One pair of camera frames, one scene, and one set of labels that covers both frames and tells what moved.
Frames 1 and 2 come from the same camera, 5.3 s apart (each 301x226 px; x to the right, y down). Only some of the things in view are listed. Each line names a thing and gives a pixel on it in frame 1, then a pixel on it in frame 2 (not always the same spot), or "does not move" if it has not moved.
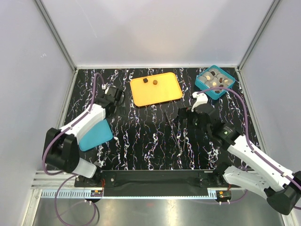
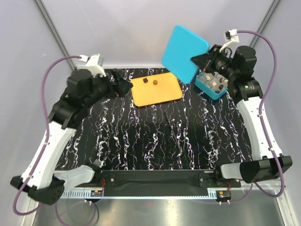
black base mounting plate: (155, 183) does not move
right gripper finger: (183, 113) → (202, 69)
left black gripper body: (116, 105) → (103, 87)
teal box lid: (100, 134) → (182, 45)
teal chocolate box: (214, 76) does not move
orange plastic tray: (154, 89) does not move
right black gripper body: (193, 120) → (219, 63)
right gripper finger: (185, 123) → (201, 61)
